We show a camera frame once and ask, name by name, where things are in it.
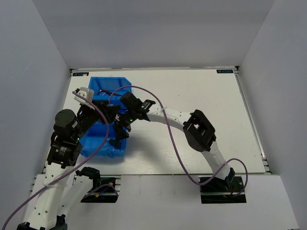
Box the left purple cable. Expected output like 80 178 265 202
1 92 119 230

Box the purple cable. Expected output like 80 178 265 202
107 85 248 197
1 92 119 230

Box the blue plastic bin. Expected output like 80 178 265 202
80 77 131 158

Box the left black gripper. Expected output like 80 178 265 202
72 99 121 140

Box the right blue corner label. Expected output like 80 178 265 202
216 69 234 74

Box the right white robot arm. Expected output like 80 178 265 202
109 92 235 192

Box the blue corner label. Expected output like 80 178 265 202
216 69 234 74
72 72 89 76

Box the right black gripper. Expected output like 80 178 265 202
113 108 138 142

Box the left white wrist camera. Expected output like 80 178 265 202
74 87 94 109

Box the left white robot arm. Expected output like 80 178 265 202
17 101 119 230

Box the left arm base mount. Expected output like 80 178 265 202
81 176 121 204

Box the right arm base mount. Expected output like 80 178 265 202
200 176 247 204

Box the left blue corner label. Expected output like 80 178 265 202
72 72 89 76

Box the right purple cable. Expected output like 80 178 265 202
107 85 248 197

